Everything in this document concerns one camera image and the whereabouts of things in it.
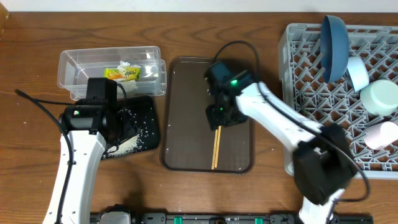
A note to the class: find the pink white cup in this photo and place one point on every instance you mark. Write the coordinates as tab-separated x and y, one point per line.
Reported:
380	135

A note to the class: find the light blue bowl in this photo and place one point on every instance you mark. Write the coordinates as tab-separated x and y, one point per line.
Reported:
357	73

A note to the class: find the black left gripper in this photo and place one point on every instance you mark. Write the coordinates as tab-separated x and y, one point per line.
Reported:
127	126

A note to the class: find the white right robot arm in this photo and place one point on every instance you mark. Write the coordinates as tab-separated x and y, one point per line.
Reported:
322	162

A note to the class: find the wooden chopstick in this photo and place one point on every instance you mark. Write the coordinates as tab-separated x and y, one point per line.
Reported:
214	150
218	146

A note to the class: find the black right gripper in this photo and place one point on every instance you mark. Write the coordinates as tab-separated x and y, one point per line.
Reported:
218	119

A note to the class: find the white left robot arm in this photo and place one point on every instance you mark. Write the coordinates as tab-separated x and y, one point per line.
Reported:
88	131

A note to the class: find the yellow snack wrapper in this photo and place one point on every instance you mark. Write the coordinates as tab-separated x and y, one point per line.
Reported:
123	74

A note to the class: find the clear plastic waste bin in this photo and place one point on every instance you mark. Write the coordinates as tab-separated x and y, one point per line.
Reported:
77	66

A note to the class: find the mint green bowl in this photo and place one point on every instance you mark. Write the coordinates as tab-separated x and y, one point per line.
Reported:
380	97

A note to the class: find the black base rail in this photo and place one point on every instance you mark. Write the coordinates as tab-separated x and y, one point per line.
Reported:
284	218

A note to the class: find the brown serving tray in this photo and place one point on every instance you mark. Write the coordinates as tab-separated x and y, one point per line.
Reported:
187	139

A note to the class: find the white rice pile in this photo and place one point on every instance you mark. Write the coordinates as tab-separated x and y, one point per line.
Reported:
127	144

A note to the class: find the black waste tray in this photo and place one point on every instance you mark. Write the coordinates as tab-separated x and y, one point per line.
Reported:
146	118

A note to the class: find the dark blue plate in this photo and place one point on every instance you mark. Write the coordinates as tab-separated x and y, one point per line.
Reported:
334	46

